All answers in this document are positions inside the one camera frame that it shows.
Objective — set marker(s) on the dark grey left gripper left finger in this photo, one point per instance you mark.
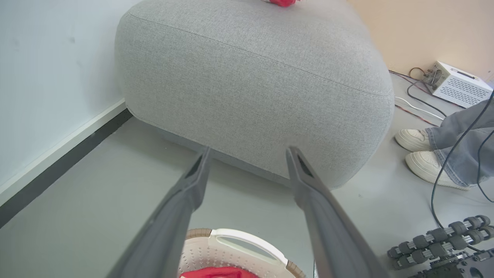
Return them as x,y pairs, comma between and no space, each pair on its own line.
170,227

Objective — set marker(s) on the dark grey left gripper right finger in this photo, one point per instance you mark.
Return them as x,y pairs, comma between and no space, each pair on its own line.
332,231

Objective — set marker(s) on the grey fabric sofa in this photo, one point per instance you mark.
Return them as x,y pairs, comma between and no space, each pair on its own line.
247,88

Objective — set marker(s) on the blue jeans of person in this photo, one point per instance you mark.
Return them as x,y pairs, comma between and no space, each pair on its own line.
465,150

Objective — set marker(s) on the white laundry basket brown rim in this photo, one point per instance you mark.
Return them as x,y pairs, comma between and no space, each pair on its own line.
239,251

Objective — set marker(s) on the grey roller robot wheel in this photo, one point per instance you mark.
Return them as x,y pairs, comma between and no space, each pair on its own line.
440,239

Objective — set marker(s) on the white and black baseboard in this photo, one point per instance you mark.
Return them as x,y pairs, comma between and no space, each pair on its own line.
58,164

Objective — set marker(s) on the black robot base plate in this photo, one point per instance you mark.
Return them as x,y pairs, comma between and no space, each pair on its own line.
469,268

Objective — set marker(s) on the small red clothing item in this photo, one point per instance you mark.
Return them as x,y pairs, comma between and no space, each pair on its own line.
281,2

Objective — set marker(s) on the white vented electronics box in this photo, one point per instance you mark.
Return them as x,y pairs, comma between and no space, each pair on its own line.
459,87

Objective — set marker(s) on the white sneaker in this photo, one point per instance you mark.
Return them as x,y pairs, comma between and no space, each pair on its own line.
411,139
424,166

